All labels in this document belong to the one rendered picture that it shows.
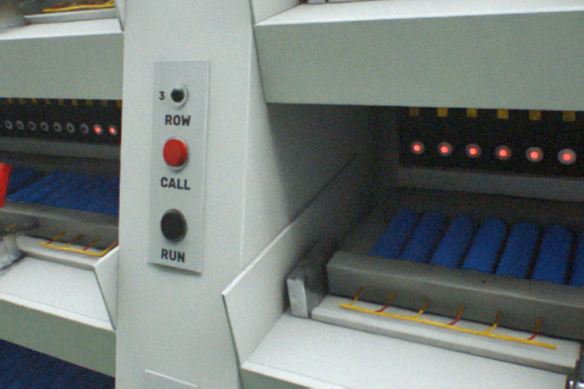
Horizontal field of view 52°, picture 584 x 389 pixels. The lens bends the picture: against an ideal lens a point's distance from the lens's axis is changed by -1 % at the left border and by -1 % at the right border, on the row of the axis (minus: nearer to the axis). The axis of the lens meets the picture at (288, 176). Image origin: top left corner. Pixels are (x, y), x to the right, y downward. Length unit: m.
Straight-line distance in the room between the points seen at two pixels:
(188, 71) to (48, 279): 0.22
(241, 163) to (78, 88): 0.15
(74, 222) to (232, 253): 0.21
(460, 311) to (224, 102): 0.18
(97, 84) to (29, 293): 0.17
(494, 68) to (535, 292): 0.13
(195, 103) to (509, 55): 0.17
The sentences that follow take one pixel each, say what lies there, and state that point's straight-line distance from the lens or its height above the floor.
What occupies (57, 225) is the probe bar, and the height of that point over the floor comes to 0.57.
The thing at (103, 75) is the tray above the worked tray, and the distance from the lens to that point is 0.42.
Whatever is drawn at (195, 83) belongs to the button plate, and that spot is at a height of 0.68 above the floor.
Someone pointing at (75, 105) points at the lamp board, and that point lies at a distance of 0.65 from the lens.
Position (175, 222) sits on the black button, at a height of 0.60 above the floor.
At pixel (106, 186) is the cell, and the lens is 0.59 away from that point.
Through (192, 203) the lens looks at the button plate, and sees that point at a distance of 0.35.
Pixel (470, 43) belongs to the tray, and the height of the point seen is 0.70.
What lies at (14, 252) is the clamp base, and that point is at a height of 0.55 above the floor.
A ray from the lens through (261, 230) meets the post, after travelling 0.35.
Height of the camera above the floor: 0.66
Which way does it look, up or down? 4 degrees down
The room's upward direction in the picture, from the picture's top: 3 degrees clockwise
